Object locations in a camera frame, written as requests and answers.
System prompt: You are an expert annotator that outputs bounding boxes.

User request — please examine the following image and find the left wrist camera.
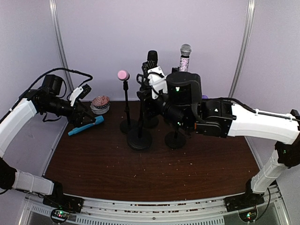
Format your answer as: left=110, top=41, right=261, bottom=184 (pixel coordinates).
left=69, top=84, right=91, bottom=106

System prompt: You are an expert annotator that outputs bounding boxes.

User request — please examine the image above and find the pink mic stand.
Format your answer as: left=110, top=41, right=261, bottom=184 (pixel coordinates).
left=120, top=81, right=138, bottom=134

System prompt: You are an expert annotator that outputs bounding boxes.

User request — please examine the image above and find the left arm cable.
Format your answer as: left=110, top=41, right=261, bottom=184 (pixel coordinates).
left=14, top=67, right=93, bottom=111

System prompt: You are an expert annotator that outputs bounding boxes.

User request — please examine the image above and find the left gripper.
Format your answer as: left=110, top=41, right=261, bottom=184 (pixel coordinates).
left=42, top=96, right=96, bottom=128

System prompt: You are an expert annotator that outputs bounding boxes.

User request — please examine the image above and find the mic stand front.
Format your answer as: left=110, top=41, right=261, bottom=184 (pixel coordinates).
left=127, top=90, right=152, bottom=151

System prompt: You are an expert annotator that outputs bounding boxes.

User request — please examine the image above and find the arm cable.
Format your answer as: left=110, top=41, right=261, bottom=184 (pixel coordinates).
left=14, top=67, right=93, bottom=111
left=225, top=97, right=300, bottom=122

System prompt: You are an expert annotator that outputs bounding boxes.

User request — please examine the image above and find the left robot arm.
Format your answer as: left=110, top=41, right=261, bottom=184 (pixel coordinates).
left=0, top=74, right=96, bottom=212

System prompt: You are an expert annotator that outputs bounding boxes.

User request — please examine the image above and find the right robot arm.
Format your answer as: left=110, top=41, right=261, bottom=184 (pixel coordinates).
left=136, top=69, right=300, bottom=211

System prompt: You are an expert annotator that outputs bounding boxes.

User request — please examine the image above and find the glitter mic stand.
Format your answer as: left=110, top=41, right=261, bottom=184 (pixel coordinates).
left=165, top=68, right=186, bottom=149

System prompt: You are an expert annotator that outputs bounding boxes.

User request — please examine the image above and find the black mic stand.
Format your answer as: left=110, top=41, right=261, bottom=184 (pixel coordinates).
left=140, top=104, right=159, bottom=129

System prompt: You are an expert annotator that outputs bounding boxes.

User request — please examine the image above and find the aluminium post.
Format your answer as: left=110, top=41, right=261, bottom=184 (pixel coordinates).
left=49, top=0, right=75, bottom=98
left=228, top=0, right=256, bottom=98

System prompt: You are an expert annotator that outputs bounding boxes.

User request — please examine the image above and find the black microphone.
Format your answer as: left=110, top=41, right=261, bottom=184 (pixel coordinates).
left=147, top=50, right=158, bottom=68

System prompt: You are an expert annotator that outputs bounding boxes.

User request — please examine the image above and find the front aluminium rail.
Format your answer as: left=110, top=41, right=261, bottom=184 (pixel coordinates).
left=17, top=185, right=291, bottom=225

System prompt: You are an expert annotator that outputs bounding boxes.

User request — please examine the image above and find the left aluminium post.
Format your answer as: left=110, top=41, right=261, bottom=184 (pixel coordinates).
left=49, top=0, right=75, bottom=98

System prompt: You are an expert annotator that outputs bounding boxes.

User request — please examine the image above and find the pink microphone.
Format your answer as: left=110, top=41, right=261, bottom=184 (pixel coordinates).
left=117, top=70, right=130, bottom=81

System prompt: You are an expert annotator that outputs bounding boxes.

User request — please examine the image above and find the blue microphone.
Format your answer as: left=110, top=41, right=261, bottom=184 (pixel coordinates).
left=68, top=115, right=104, bottom=136

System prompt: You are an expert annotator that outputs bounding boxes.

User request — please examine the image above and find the glitter silver microphone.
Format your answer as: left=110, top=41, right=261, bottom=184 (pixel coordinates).
left=179, top=44, right=192, bottom=72

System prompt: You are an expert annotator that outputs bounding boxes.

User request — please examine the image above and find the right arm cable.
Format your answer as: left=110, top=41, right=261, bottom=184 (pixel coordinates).
left=225, top=97, right=300, bottom=122

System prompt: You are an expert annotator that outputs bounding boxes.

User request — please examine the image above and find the right aluminium post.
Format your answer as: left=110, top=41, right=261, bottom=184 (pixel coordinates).
left=228, top=0, right=256, bottom=98

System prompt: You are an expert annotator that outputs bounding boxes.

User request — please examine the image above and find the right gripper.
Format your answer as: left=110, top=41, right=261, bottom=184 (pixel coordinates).
left=137, top=86, right=189, bottom=131

